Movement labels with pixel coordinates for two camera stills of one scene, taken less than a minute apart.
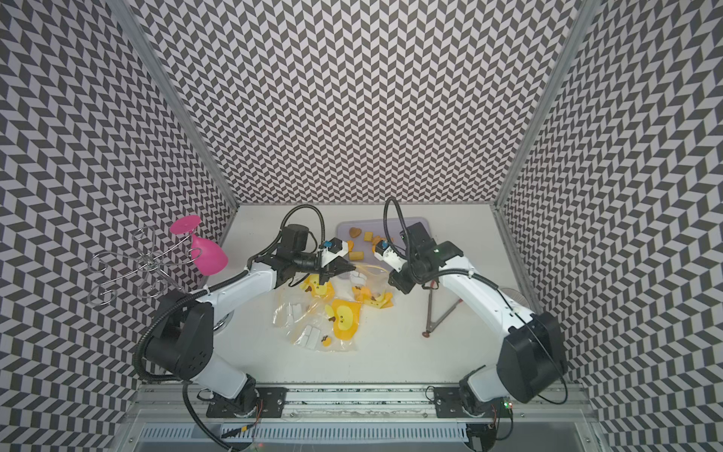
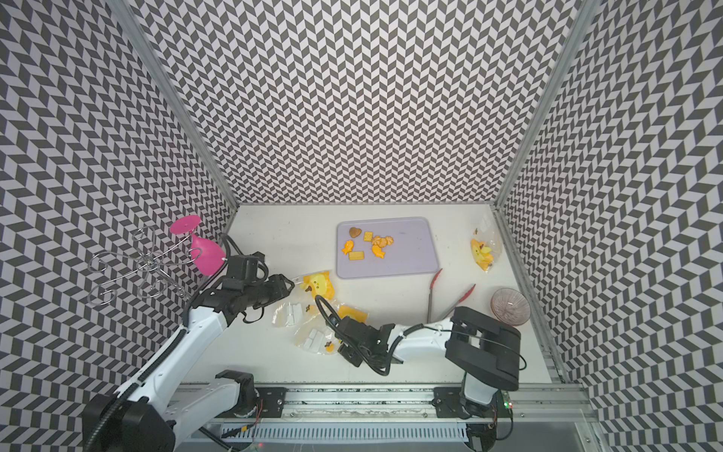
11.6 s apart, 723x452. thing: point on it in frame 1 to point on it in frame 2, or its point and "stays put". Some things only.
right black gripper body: x=407 y=279 to x=355 y=356
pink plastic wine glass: x=208 y=260 stays put
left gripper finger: x=338 y=266 to x=281 y=286
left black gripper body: x=308 y=263 to x=261 y=294
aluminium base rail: x=173 y=418 stays put
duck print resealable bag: x=370 y=285 to x=486 y=243
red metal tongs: x=429 y=326 stays put
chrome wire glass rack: x=144 y=265 stays put
